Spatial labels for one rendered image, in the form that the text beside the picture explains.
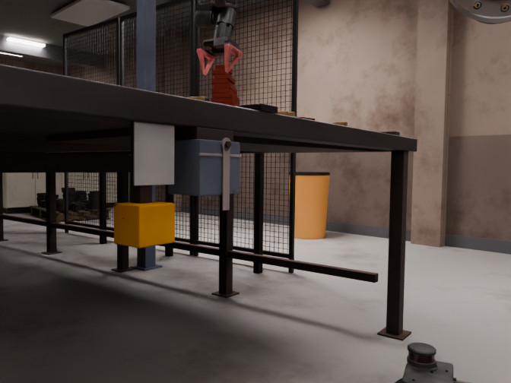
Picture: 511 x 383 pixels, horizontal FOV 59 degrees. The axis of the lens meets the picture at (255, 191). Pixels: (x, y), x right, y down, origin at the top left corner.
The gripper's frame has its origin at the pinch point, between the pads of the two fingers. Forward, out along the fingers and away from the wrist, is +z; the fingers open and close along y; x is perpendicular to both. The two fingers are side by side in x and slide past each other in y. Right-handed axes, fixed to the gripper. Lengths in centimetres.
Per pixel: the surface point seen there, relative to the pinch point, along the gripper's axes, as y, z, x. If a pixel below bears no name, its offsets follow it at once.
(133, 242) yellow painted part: 31, 53, -41
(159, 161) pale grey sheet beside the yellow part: 29, 37, -38
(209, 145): 31, 30, -27
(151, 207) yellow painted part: 33, 46, -40
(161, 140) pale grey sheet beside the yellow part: 29, 32, -38
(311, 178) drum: -155, -20, 311
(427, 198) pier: -49, -17, 364
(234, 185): 32, 37, -17
